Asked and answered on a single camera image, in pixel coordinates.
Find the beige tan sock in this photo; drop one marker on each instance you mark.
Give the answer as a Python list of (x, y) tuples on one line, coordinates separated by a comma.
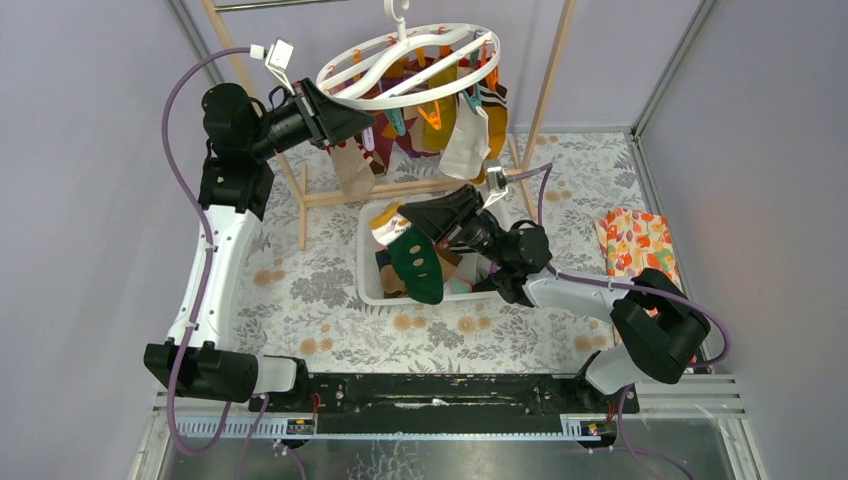
[(351, 164)]

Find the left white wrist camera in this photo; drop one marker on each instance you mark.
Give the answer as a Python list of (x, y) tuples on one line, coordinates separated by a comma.
[(276, 59)]

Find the brown sock in basket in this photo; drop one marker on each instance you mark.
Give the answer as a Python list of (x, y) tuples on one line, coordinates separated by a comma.
[(394, 287)]

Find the dark green sock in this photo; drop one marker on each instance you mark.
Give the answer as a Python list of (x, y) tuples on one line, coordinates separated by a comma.
[(412, 254)]

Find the teal clothespin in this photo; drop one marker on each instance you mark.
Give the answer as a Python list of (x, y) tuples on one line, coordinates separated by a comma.
[(396, 120)]

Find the white round clip hanger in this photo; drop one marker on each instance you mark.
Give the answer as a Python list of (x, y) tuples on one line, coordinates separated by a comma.
[(411, 66)]

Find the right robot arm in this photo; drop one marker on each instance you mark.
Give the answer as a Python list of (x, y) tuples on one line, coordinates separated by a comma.
[(660, 329)]

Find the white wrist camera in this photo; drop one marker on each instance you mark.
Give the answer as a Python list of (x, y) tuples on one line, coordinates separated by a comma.
[(497, 185), (276, 59)]

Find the navy sock in basket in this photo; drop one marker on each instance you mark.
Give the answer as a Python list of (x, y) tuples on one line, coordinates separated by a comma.
[(383, 259)]

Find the wooden drying rack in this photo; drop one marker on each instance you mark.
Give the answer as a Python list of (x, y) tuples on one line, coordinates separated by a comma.
[(521, 162)]

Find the mustard hanging sock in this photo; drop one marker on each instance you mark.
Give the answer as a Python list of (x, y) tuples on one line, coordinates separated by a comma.
[(494, 103)]

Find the floral folded cloth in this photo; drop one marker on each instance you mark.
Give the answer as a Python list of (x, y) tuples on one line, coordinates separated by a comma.
[(631, 240)]

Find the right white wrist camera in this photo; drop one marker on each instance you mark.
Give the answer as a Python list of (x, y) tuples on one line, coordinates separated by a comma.
[(497, 185)]

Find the yellow hanging sock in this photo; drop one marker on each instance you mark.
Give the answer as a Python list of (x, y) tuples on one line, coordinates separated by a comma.
[(437, 140)]

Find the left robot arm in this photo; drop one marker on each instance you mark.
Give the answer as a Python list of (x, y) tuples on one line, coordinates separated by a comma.
[(197, 358)]

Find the white hanging sock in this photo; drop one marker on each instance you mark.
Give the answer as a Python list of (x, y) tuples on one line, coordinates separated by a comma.
[(468, 145)]

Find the lilac clothespin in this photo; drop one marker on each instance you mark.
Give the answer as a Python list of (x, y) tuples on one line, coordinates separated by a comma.
[(368, 140)]

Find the purple striped hanging sock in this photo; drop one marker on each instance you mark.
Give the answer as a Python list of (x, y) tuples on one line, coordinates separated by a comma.
[(386, 138)]

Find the floral table mat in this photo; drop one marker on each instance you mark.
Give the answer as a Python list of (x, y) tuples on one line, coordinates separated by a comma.
[(298, 288)]

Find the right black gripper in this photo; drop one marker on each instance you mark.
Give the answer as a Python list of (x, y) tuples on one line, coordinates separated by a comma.
[(439, 215)]

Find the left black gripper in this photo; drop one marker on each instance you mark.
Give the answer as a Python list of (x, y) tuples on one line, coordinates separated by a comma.
[(312, 117)]

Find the white plastic basket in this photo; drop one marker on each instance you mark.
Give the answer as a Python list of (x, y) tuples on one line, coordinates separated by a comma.
[(473, 269)]

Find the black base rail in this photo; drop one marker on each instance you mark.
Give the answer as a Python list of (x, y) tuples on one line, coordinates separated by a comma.
[(498, 404)]

